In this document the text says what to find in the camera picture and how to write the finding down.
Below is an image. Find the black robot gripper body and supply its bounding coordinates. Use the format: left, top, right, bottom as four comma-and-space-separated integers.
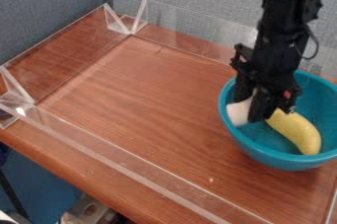
231, 24, 309, 110

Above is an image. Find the brown and white toy mushroom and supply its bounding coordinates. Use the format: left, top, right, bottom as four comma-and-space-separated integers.
227, 96, 254, 126

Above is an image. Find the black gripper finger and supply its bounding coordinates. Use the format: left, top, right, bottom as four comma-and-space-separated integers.
248, 86, 282, 122
233, 75, 256, 103

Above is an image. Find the yellow toy banana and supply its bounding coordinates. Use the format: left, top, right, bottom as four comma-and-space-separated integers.
266, 109, 322, 155

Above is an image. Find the grey metal bracket under table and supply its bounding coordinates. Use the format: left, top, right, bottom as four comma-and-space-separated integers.
60, 195, 117, 224

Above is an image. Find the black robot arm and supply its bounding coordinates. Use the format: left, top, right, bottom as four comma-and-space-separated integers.
231, 0, 322, 122

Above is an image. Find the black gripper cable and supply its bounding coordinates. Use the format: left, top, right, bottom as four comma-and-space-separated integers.
297, 24, 320, 60

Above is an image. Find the blue plastic bowl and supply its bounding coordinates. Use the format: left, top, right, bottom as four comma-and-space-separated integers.
219, 70, 337, 171

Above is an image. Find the clear acrylic barrier wall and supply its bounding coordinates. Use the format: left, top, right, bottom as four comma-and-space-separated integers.
0, 0, 337, 224

